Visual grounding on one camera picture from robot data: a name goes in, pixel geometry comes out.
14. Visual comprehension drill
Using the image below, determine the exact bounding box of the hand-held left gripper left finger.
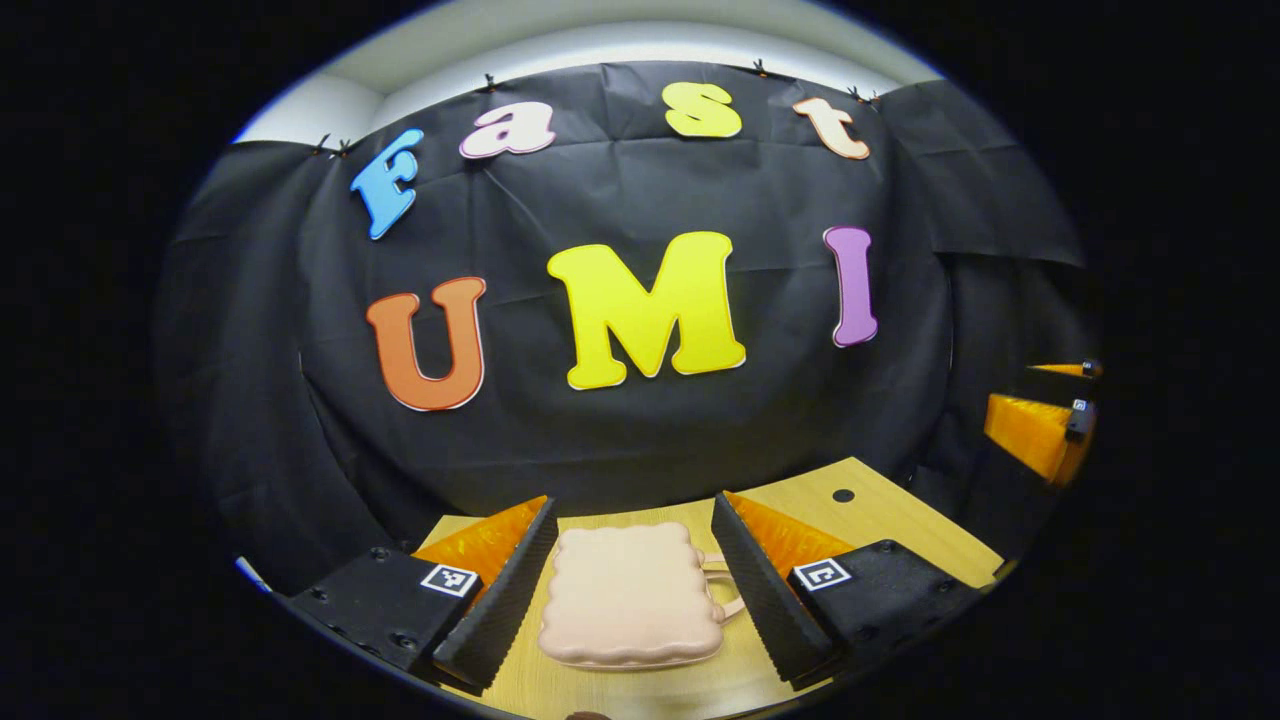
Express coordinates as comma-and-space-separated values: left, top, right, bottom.
285, 495, 560, 692

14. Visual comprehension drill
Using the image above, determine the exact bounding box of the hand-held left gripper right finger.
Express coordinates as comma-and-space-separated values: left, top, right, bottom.
712, 489, 987, 692

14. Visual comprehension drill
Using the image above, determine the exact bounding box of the pink hard-shell suitcase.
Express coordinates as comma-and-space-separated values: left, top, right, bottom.
537, 521, 747, 670

